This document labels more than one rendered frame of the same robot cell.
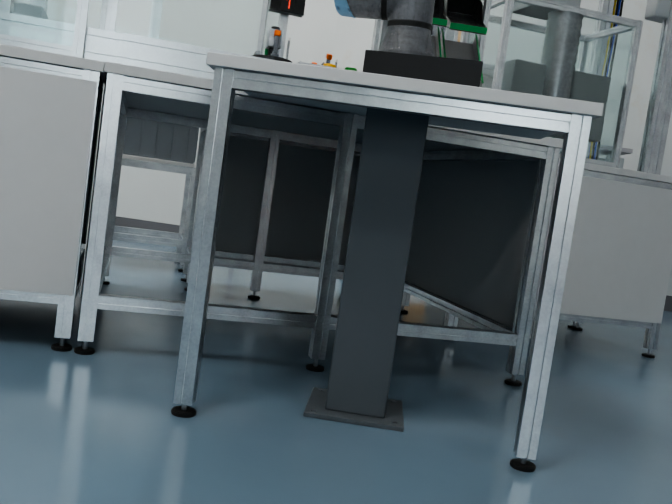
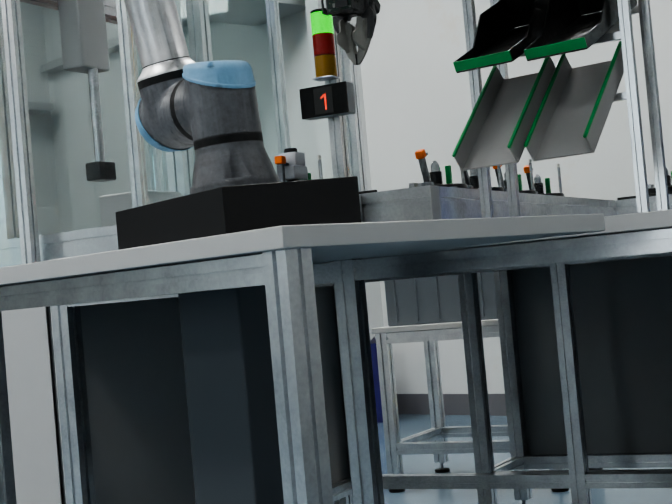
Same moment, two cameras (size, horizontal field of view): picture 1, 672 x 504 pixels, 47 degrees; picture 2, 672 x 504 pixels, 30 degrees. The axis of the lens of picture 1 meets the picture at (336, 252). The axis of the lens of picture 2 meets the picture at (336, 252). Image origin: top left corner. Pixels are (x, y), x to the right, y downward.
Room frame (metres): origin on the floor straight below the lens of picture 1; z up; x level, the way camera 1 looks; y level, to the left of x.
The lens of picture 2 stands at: (0.62, -1.66, 0.77)
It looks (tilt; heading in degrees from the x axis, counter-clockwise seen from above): 2 degrees up; 43
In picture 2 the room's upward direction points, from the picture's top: 5 degrees counter-clockwise
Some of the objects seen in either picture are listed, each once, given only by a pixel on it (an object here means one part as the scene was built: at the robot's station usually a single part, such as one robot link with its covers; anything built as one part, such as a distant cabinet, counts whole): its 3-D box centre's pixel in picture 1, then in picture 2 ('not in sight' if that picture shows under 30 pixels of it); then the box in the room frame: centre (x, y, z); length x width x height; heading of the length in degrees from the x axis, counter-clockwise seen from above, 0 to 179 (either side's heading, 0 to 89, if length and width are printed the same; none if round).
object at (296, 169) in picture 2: (274, 38); (294, 164); (2.61, 0.31, 1.06); 0.08 x 0.04 x 0.07; 15
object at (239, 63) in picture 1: (399, 102); (264, 253); (2.10, -0.11, 0.84); 0.90 x 0.70 x 0.03; 87
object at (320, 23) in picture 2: not in sight; (321, 23); (2.73, 0.29, 1.39); 0.05 x 0.05 x 0.05
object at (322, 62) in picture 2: not in sight; (325, 67); (2.73, 0.29, 1.29); 0.05 x 0.05 x 0.05
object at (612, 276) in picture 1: (533, 249); not in sight; (3.79, -0.97, 0.43); 1.11 x 0.68 x 0.86; 105
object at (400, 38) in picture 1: (407, 43); (232, 167); (2.04, -0.11, 0.99); 0.15 x 0.15 x 0.10
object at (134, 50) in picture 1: (264, 74); (245, 231); (2.44, 0.30, 0.91); 0.89 x 0.06 x 0.11; 105
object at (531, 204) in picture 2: not in sight; (475, 221); (3.13, 0.20, 0.91); 1.24 x 0.33 x 0.10; 15
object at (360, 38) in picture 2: not in sight; (358, 39); (2.47, -0.05, 1.26); 0.06 x 0.03 x 0.09; 15
